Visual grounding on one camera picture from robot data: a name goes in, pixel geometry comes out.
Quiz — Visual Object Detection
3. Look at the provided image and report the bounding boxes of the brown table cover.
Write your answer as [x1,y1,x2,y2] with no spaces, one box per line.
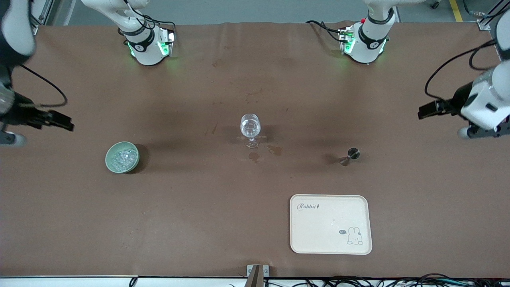
[0,21,510,278]

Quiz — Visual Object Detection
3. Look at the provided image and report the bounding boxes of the black left arm base cable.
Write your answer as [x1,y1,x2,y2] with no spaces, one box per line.
[306,19,347,43]

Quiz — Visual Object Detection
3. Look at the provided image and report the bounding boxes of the clear wine glass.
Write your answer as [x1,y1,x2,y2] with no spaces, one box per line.
[240,114,261,149]

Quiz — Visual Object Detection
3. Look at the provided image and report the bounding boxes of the steel jigger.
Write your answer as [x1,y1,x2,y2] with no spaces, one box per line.
[339,147,361,167]

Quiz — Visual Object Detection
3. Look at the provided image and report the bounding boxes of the black left camera mount plate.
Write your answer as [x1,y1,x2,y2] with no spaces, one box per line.
[468,116,510,139]

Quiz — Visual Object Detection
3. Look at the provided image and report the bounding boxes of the cream rabbit print tray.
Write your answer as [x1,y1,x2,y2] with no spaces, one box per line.
[290,194,373,256]

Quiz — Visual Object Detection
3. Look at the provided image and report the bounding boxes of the pale green bowl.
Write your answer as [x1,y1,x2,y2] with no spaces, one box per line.
[105,141,140,174]

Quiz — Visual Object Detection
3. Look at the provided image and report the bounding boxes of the clear ice cubes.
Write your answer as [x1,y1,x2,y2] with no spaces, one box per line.
[112,147,135,170]

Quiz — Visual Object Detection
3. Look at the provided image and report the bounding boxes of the black arm base cable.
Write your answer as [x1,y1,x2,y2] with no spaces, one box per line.
[306,19,347,43]
[135,15,177,40]

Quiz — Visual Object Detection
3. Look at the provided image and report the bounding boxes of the black right arm base cable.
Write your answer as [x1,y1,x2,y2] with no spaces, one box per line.
[135,15,177,40]

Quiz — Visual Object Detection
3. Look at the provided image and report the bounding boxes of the black cable bundle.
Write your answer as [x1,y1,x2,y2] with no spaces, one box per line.
[263,273,510,287]

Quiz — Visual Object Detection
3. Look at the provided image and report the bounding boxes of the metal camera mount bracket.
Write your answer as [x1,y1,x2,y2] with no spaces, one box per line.
[246,264,269,287]

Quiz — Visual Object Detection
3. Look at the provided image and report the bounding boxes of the aluminium frame post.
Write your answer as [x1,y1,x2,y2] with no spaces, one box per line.
[30,0,60,28]
[476,0,503,31]

